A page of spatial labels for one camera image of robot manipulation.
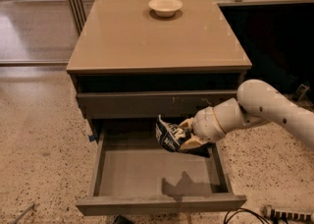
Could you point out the white power strip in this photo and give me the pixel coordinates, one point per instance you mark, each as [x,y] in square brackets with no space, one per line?
[272,212]

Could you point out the closed grey top drawer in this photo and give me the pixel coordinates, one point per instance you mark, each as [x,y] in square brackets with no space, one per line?
[149,104]

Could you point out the open grey middle drawer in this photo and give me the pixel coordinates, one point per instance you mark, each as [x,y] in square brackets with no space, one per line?
[133,174]

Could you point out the blue chip bag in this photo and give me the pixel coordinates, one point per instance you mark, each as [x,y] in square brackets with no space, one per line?
[168,136]

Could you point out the white ceramic bowl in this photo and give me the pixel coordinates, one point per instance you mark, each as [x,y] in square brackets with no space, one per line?
[165,8]

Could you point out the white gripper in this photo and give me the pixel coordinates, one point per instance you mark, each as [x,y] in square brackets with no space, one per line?
[205,125]

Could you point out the blue tape piece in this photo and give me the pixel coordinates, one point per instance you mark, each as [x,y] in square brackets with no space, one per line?
[91,138]

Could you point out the grey drawer cabinet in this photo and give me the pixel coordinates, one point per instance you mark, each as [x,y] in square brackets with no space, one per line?
[125,47]

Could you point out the dark floor bracket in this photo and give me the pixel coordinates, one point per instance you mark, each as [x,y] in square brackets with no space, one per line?
[300,92]

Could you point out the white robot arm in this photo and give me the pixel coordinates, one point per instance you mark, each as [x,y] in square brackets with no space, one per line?
[256,103]

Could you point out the dark object under drawer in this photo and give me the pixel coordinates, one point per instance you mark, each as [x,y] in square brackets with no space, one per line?
[122,220]

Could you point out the metal rod on floor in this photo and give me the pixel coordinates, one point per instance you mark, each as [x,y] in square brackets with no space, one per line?
[22,214]

